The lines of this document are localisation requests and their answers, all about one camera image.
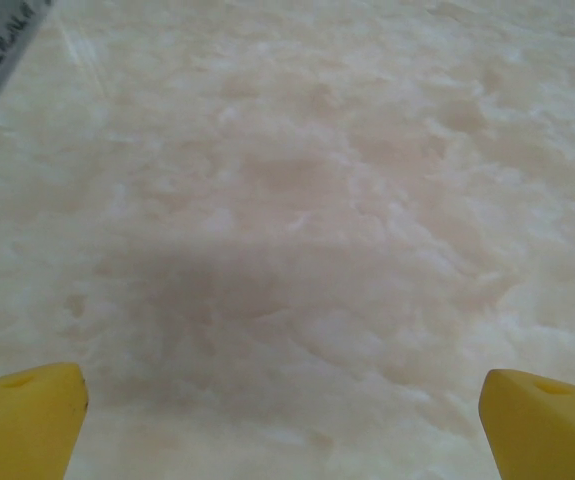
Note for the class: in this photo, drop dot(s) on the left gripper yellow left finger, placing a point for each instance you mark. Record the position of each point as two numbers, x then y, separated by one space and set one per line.
22 425

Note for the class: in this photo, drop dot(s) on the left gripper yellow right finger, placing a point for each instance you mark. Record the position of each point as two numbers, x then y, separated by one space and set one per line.
547 430

